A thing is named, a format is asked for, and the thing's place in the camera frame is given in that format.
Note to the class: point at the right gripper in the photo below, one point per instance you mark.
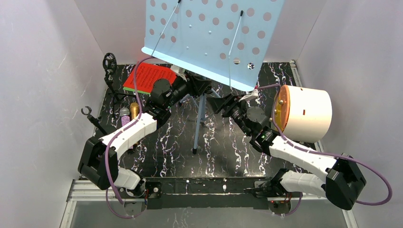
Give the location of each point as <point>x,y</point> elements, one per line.
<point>228,105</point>

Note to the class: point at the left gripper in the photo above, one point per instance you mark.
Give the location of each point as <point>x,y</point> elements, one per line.
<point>191,87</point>

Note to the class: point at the red sheet music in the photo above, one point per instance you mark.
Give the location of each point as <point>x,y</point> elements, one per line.
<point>147,74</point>

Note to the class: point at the grey tripod music stand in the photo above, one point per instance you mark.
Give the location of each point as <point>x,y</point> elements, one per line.
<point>224,41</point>

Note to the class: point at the gold microphone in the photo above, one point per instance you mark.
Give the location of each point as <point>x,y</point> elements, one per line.
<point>134,110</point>

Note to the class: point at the purple glitter microphone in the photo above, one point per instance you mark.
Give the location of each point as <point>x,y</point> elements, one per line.
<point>124,116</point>

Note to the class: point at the black tripod mic stand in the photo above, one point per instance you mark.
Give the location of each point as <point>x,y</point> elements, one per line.
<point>110,67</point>

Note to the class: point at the black round-base mic stand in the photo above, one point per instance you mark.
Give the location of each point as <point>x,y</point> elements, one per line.
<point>94,121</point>

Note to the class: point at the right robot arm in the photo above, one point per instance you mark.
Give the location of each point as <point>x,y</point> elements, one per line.
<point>337,179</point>

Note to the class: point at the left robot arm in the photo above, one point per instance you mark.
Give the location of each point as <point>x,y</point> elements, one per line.
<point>99,160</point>

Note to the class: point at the white drum orange head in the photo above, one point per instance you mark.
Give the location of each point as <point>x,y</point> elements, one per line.
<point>303,114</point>

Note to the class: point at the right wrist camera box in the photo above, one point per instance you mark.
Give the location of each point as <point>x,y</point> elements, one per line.
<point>250,95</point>

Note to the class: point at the aluminium base frame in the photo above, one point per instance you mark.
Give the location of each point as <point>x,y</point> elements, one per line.
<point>199,203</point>

